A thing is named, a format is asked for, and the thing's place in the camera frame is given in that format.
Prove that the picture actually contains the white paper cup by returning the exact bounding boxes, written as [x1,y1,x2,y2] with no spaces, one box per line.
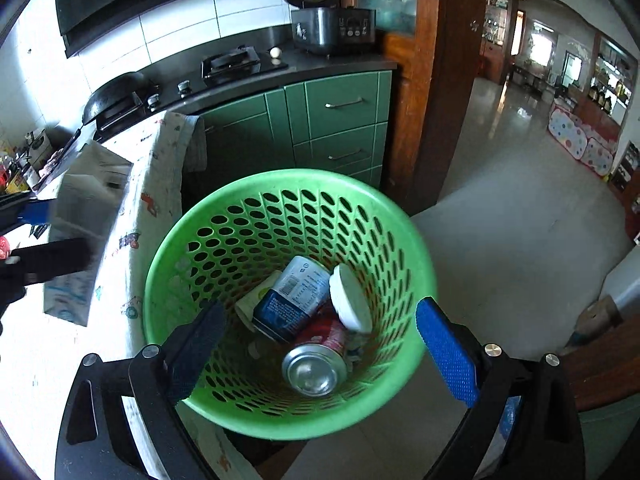
[329,263,374,334]

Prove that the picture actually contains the wooden display shelf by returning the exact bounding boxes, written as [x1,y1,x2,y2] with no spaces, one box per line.
[585,35,640,126]

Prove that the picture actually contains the green plastic basket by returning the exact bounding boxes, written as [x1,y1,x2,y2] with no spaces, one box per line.
[144,168,438,442]

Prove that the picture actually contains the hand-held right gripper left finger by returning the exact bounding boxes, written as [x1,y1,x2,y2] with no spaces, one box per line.
[55,300,228,480]

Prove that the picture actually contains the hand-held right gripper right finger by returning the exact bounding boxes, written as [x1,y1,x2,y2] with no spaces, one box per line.
[415,296,587,480]

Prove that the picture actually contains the wooden glass cabinet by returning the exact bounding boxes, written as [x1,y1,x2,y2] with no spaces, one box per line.
[350,0,488,211]

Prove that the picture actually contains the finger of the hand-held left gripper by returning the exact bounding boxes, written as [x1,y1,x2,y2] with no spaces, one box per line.
[0,195,54,226]
[0,238,94,311]

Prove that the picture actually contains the green kitchen cabinet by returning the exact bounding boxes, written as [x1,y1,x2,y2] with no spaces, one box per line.
[182,70,394,211]

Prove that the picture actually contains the silver blue drink can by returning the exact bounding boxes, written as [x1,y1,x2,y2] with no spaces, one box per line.
[252,256,332,345]

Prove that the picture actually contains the black wok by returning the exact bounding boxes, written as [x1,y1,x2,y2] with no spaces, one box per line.
[30,71,146,191]

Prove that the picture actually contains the black rice cooker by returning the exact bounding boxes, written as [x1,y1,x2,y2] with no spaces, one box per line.
[278,0,377,56]

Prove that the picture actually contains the black range hood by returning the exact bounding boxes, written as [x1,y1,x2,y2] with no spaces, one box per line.
[54,0,251,58]

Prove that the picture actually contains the printed tablecloth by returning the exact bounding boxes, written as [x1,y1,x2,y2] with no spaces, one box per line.
[0,110,261,480]

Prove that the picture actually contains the black gas stove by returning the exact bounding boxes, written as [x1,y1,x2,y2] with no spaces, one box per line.
[92,45,291,133]

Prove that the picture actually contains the white blue milk carton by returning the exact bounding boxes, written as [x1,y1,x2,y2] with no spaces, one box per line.
[42,141,134,328]

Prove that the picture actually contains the red drink can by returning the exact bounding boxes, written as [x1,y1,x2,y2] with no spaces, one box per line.
[281,312,351,397]

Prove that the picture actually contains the brown wooden furniture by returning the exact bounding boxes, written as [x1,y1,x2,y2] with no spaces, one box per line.
[565,295,640,413]

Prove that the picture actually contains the colourful dotted play fence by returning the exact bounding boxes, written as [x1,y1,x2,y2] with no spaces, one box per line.
[547,106,617,177]

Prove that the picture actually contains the yellow snack packet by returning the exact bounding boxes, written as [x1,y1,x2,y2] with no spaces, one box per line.
[235,270,284,331]

